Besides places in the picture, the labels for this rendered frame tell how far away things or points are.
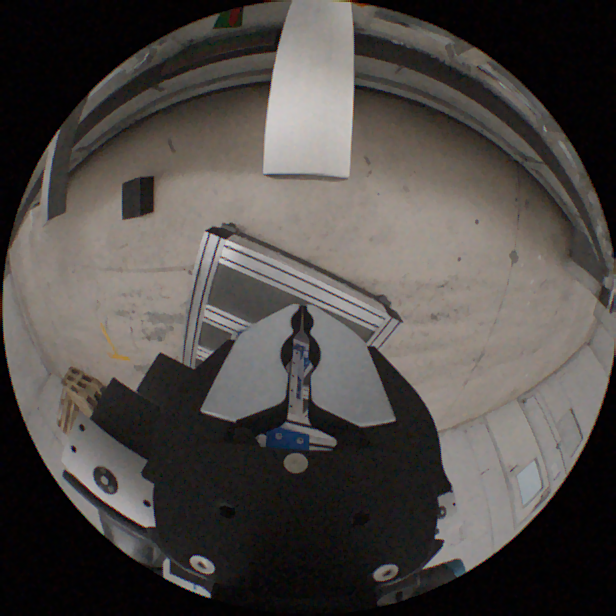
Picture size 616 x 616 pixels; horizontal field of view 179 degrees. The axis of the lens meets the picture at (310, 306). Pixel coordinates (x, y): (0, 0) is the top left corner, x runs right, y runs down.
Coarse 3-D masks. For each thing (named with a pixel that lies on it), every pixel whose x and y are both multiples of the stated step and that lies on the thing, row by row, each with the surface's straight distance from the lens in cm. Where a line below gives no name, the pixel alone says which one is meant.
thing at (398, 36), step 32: (384, 32) 39; (416, 32) 44; (160, 64) 44; (416, 64) 42; (448, 64) 41; (96, 96) 59; (128, 96) 54; (480, 96) 48; (512, 96) 53; (512, 128) 57; (544, 128) 57; (544, 160) 69; (32, 192) 109; (576, 192) 82
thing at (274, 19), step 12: (288, 0) 34; (252, 12) 36; (264, 12) 36; (276, 12) 36; (360, 12) 35; (372, 12) 35; (192, 24) 37; (204, 24) 38; (252, 24) 38; (264, 24) 38; (276, 24) 38; (360, 24) 37; (168, 36) 39; (180, 36) 40; (192, 36) 40; (204, 36) 40
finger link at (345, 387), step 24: (312, 312) 11; (312, 336) 10; (336, 336) 10; (312, 360) 10; (336, 360) 9; (360, 360) 9; (312, 384) 8; (336, 384) 8; (360, 384) 8; (312, 408) 8; (336, 408) 7; (360, 408) 7; (384, 408) 8; (336, 432) 8
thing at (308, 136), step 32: (320, 0) 15; (288, 32) 12; (320, 32) 11; (352, 32) 12; (288, 64) 10; (320, 64) 10; (352, 64) 10; (288, 96) 9; (320, 96) 9; (352, 96) 9; (288, 128) 8; (320, 128) 8; (352, 128) 8; (288, 160) 8; (320, 160) 8
